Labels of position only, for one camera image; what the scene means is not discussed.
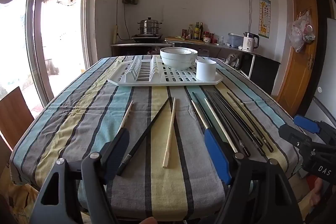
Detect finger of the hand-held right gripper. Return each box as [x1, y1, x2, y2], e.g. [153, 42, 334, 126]
[293, 115, 336, 144]
[278, 124, 314, 148]

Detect sliding glass door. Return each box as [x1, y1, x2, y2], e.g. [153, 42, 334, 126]
[25, 0, 96, 109]

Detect white cup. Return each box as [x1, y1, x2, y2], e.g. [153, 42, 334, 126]
[196, 59, 217, 81]

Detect light wooden chopstick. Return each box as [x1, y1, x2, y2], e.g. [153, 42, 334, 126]
[163, 97, 176, 169]
[204, 97, 238, 153]
[118, 101, 134, 134]
[191, 100, 210, 131]

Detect dark brown chopstick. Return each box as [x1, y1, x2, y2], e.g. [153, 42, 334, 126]
[226, 92, 274, 153]

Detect white panel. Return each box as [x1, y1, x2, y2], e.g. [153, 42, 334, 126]
[306, 18, 336, 135]

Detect small white bowl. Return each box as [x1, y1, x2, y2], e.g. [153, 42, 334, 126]
[164, 48, 193, 55]

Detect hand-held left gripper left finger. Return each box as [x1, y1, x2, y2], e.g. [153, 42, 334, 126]
[31, 127, 130, 224]

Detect giraffe wall poster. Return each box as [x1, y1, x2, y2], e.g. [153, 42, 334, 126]
[259, 0, 271, 39]

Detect clear plastic container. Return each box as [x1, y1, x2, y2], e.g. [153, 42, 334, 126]
[227, 33, 246, 47]

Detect black induction cooker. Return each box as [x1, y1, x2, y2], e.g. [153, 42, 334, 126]
[131, 34, 164, 43]

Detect black cabinet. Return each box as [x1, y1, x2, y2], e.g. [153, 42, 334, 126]
[240, 53, 281, 94]

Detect hanging plastic bags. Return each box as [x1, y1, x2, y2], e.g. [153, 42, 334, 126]
[289, 11, 317, 53]

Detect brown wooden door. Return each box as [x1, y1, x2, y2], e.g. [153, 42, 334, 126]
[277, 0, 322, 117]

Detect person's right hand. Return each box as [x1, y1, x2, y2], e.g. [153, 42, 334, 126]
[311, 177, 332, 207]

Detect steel steamer pot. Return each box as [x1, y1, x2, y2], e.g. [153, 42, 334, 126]
[137, 17, 163, 35]

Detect brown wooden chair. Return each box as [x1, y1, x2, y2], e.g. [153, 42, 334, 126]
[0, 86, 35, 151]

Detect striped tablecloth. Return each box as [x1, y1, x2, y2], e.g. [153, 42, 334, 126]
[9, 55, 319, 220]

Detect plastic bags on shelf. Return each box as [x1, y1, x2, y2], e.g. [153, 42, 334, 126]
[226, 53, 240, 69]

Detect wooden cutting board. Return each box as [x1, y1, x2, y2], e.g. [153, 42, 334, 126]
[165, 36, 205, 43]

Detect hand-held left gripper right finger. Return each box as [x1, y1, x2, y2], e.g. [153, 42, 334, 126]
[204, 128, 301, 224]

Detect steel cooker table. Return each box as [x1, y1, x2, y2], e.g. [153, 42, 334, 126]
[110, 42, 175, 57]

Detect white plastic dish rack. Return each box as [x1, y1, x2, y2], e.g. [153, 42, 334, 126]
[107, 55, 223, 87]

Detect white electric kettle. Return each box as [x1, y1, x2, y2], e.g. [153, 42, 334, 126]
[242, 32, 260, 52]

